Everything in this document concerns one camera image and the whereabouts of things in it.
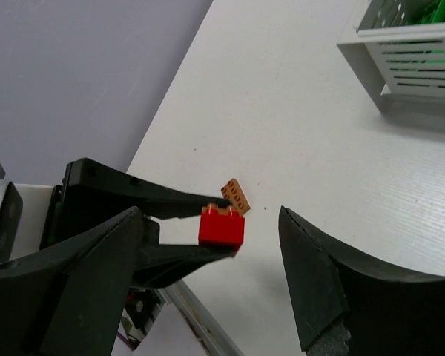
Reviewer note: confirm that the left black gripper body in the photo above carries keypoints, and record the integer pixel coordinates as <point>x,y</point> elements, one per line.
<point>75,209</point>

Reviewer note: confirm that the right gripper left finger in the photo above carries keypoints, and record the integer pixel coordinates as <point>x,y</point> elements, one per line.
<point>68,299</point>

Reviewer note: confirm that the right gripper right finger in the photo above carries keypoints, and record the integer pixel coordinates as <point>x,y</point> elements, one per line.
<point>347,302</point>

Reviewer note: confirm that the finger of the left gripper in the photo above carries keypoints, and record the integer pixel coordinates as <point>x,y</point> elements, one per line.
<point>159,266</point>
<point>160,202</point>

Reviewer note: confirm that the small red lego piece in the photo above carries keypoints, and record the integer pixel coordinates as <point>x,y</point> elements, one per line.
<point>223,227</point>

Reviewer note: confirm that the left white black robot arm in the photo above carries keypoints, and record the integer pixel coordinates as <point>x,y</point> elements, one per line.
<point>173,231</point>

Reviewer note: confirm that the orange flat lego brick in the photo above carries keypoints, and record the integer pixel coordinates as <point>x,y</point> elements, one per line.
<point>233,191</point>

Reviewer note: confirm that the white slotted container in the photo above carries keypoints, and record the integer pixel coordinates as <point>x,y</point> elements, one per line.
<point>397,51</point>

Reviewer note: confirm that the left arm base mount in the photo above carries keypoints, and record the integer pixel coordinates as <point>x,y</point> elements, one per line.
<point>141,309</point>

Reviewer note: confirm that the aluminium table rail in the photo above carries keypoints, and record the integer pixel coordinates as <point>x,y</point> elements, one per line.
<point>208,331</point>

